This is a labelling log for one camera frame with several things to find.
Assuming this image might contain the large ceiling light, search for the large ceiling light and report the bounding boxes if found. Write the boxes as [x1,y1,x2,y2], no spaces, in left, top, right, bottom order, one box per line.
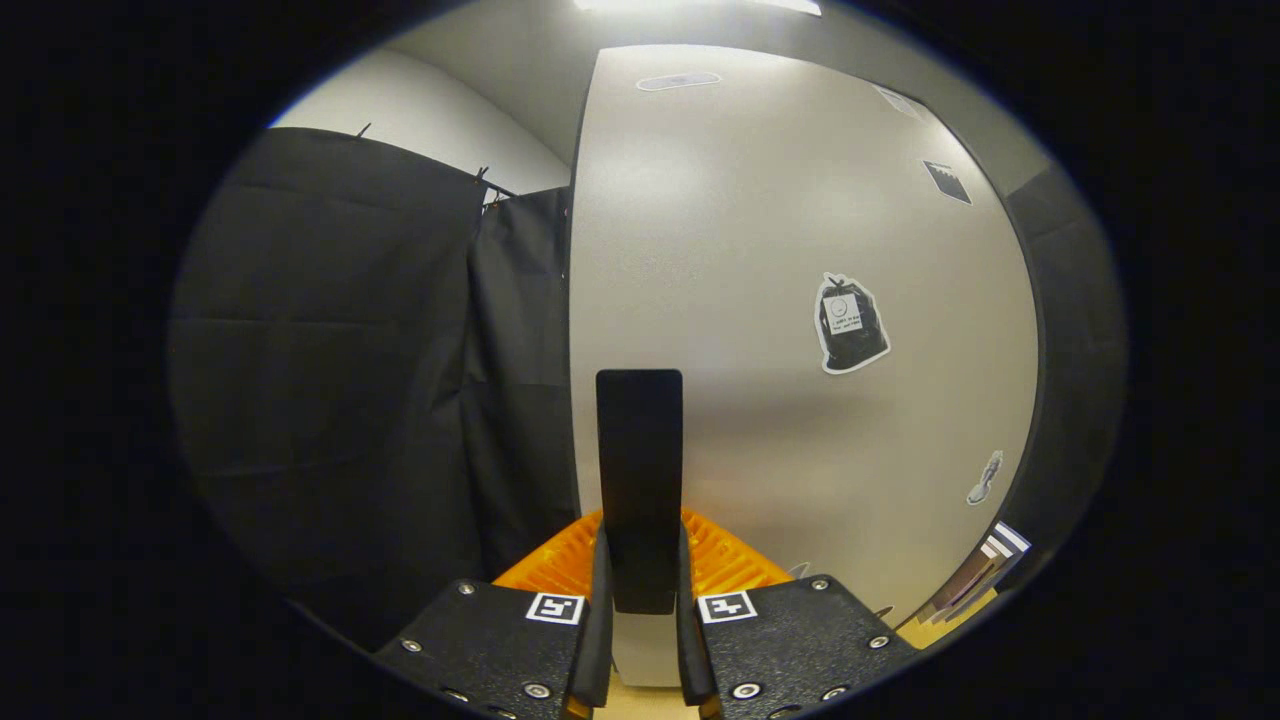
[573,0,823,17]

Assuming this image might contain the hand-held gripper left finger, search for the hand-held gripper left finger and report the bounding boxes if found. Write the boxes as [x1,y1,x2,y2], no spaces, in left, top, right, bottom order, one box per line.
[372,508,615,720]

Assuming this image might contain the black backdrop cloth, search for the black backdrop cloth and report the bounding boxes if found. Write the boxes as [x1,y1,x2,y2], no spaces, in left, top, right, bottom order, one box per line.
[165,125,581,651]

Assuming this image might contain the black door handle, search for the black door handle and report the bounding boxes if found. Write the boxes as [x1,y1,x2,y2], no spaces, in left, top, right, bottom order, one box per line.
[596,369,685,616]

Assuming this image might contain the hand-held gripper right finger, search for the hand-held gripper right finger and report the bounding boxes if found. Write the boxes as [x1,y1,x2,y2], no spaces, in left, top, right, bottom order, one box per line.
[676,506,921,720]

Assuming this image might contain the beige cabinet door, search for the beige cabinet door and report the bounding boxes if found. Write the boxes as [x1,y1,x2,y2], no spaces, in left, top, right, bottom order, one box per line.
[565,42,1047,691]

